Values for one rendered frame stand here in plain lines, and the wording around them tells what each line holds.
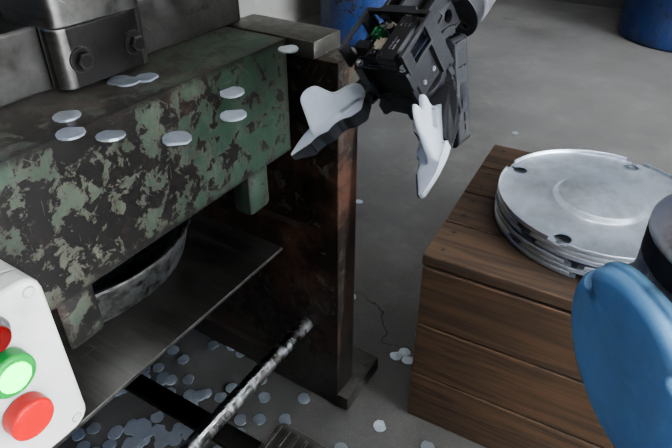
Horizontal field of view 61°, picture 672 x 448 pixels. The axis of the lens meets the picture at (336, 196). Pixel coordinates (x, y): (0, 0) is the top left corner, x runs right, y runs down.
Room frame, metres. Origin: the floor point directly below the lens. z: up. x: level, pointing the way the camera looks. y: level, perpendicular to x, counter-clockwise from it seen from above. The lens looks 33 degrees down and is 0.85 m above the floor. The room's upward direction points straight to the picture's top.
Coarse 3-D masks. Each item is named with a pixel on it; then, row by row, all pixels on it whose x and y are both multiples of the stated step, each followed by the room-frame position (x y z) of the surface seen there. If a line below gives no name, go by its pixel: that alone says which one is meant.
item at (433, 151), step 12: (420, 96) 0.45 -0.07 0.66; (420, 108) 0.42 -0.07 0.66; (432, 108) 0.46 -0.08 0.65; (420, 120) 0.41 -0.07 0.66; (432, 120) 0.44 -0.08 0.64; (420, 132) 0.40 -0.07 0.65; (432, 132) 0.43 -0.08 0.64; (420, 144) 0.43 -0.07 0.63; (432, 144) 0.41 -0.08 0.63; (444, 144) 0.42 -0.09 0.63; (420, 156) 0.42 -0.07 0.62; (432, 156) 0.40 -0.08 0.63; (444, 156) 0.41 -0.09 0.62; (420, 168) 0.40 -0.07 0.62; (432, 168) 0.40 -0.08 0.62; (420, 180) 0.39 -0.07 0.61; (432, 180) 0.39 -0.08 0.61; (420, 192) 0.38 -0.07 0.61
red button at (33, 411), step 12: (24, 396) 0.23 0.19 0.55; (36, 396) 0.23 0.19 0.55; (12, 408) 0.22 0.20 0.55; (24, 408) 0.22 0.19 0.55; (36, 408) 0.22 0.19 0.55; (48, 408) 0.23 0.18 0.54; (12, 420) 0.21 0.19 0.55; (24, 420) 0.22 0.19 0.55; (36, 420) 0.22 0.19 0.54; (48, 420) 0.23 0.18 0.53; (12, 432) 0.21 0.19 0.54; (24, 432) 0.22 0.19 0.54; (36, 432) 0.22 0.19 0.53
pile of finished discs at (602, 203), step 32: (544, 160) 0.81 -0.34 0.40; (576, 160) 0.81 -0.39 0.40; (608, 160) 0.81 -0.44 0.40; (512, 192) 0.71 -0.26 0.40; (544, 192) 0.71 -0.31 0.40; (576, 192) 0.71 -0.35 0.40; (608, 192) 0.71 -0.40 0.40; (640, 192) 0.71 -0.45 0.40; (512, 224) 0.65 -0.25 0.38; (544, 224) 0.63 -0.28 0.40; (576, 224) 0.63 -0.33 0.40; (608, 224) 0.63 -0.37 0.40; (640, 224) 0.63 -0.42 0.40; (544, 256) 0.60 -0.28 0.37; (576, 256) 0.58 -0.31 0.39; (608, 256) 0.56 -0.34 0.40
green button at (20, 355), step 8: (8, 352) 0.23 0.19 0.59; (16, 352) 0.23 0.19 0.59; (24, 352) 0.23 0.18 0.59; (0, 360) 0.22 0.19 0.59; (8, 360) 0.22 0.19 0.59; (16, 360) 0.23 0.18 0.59; (24, 360) 0.23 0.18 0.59; (32, 360) 0.23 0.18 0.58; (0, 368) 0.22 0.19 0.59; (32, 368) 0.23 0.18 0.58; (0, 376) 0.22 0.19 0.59; (32, 376) 0.23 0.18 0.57; (0, 392) 0.21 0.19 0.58; (16, 392) 0.22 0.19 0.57
